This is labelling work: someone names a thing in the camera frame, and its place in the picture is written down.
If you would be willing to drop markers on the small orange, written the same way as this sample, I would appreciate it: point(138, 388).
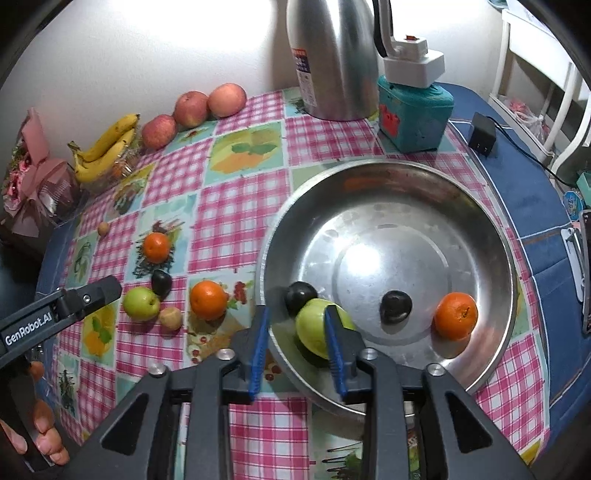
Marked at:
point(156, 247)

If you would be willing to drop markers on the oval green apple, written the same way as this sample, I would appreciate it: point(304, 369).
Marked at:
point(311, 327)

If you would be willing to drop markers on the clear plastic container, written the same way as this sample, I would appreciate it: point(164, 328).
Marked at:
point(127, 164)

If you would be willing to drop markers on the pink plastic bag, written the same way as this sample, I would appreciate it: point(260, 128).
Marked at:
point(524, 110)

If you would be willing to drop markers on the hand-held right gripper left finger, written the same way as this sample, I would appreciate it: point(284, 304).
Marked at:
point(258, 350)

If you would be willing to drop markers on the brown kiwi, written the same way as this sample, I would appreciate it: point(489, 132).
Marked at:
point(170, 318)

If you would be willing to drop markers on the black power adapter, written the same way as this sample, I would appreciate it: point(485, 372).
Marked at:
point(482, 136)

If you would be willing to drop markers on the white chair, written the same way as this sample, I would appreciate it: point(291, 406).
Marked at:
point(538, 50)

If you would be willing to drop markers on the dark plum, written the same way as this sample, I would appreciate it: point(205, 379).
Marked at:
point(395, 307)
point(161, 282)
point(300, 296)

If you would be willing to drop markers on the teal and white product box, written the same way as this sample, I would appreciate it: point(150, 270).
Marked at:
point(585, 184)

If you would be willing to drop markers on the black smartphone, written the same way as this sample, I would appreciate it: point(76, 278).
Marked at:
point(587, 300)

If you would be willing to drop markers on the round blue label pack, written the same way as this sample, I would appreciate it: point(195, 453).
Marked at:
point(573, 203)

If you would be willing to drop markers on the round steel basin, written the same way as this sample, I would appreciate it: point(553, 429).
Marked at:
point(392, 240)

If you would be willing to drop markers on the pink wrapped flower bouquet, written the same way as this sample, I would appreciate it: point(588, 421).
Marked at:
point(32, 184)

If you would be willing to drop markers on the stainless steel thermos jug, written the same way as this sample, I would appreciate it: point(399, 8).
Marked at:
point(337, 50)

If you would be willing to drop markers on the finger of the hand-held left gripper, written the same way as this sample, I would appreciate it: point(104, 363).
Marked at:
point(92, 295)

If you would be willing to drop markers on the large orange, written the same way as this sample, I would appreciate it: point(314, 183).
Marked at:
point(455, 315)
point(208, 300)

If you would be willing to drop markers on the round green apple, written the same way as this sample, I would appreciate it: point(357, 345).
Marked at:
point(141, 303)

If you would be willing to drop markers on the person's left hand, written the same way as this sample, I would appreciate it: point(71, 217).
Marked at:
point(48, 434)

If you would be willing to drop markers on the white plug adapter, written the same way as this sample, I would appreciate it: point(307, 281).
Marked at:
point(415, 64)

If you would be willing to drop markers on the red apple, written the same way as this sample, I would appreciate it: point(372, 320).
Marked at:
point(226, 99)
point(190, 108)
point(158, 131)

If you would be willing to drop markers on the white plastic object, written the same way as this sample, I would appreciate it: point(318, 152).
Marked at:
point(572, 249)

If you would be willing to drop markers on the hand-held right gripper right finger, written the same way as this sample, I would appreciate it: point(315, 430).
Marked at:
point(333, 355)

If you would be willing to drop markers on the blue quilted table cover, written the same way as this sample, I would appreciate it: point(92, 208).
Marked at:
point(521, 194)

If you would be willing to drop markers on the tiny brown round fruit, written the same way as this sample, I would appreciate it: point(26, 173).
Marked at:
point(103, 228)

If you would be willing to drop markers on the yellow banana bunch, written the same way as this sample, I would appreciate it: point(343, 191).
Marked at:
point(113, 134)

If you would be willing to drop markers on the white plastic basket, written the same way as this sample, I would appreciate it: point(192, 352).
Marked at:
point(572, 147)

